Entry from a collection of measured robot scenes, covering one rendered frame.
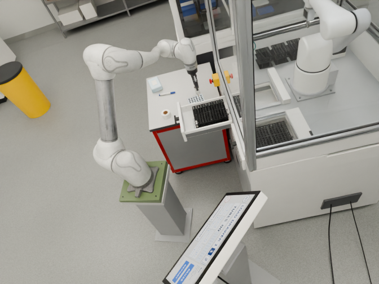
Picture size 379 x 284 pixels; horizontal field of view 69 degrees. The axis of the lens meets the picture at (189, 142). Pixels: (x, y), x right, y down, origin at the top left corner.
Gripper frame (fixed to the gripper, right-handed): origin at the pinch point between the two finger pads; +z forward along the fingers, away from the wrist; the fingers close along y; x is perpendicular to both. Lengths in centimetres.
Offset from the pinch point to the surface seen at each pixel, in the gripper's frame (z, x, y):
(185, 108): 1.4, -12.9, 14.2
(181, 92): 12.6, -11.6, -16.2
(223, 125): 1.3, 7.4, 40.7
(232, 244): -30, -13, 124
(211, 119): -1.4, 0.9, 34.9
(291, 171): 4, 32, 86
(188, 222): 87, -41, 59
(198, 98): 9.1, -0.9, 0.8
